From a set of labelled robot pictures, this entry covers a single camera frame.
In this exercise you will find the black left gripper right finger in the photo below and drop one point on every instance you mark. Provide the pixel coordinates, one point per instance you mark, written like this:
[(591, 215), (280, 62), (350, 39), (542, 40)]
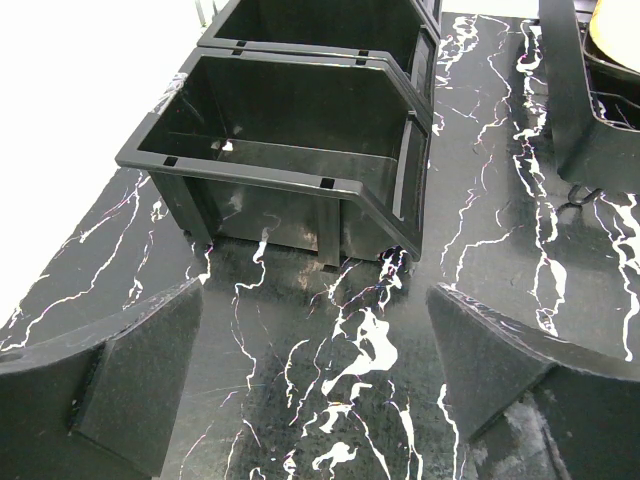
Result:
[(529, 405)]

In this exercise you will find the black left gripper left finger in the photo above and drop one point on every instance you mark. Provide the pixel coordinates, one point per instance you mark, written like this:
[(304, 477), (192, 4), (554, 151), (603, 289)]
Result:
[(100, 402)]

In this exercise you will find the black low dish rack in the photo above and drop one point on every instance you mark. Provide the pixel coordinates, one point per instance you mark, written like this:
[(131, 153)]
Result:
[(593, 106)]

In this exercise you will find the black near storage bin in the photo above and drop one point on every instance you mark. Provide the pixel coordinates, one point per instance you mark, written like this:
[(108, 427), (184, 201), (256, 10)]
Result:
[(334, 149)]

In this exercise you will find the orange woven mat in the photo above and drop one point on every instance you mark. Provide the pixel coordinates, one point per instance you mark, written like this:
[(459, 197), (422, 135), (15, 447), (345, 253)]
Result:
[(614, 28)]

